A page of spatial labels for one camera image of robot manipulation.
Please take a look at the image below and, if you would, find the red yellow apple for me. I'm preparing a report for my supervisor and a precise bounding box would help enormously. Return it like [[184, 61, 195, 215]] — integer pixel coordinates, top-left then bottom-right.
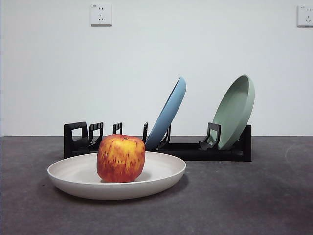
[[96, 133, 146, 183]]

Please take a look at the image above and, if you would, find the cream yellow round plate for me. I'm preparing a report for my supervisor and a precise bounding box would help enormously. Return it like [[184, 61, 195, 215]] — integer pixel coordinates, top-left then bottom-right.
[[47, 151, 187, 201]]

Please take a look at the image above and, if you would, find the blue round plate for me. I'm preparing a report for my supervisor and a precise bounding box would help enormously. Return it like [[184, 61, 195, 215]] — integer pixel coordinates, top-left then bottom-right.
[[145, 76, 187, 151]]

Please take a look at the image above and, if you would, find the black plate rack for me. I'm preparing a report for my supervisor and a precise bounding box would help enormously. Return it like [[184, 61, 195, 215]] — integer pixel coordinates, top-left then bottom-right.
[[64, 121, 252, 162]]

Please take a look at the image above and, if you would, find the green round plate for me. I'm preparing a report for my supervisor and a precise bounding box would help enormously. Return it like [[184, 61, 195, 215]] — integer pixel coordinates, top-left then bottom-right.
[[211, 74, 256, 151]]

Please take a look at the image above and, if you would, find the white wall socket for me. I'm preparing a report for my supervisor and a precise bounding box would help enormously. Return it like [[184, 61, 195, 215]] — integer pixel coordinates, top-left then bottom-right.
[[296, 5, 313, 28], [90, 3, 113, 27]]

